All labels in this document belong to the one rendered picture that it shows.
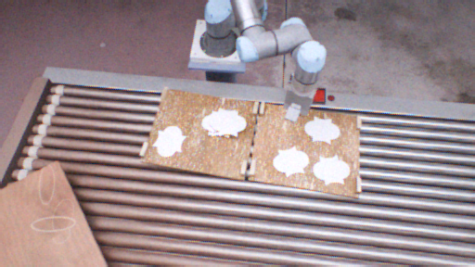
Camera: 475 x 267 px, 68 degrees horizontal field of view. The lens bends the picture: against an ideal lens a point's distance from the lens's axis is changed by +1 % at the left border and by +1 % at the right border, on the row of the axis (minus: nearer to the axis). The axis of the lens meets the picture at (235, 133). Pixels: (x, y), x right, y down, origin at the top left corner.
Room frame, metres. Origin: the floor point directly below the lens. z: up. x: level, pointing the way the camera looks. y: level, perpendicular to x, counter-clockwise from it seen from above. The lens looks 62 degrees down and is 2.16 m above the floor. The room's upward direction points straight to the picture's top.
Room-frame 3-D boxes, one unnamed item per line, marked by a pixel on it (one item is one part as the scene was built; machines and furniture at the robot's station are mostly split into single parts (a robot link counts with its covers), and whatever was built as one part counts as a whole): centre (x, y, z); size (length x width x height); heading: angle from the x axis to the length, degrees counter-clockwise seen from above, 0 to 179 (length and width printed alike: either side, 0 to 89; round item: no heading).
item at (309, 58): (0.65, -0.21, 1.38); 0.09 x 0.08 x 0.11; 16
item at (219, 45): (1.17, 0.08, 0.96); 0.15 x 0.15 x 0.10
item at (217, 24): (1.17, 0.07, 1.07); 0.13 x 0.12 x 0.14; 106
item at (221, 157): (0.67, 0.14, 0.93); 0.41 x 0.35 x 0.02; 79
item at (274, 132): (0.60, -0.28, 0.93); 0.41 x 0.35 x 0.02; 80
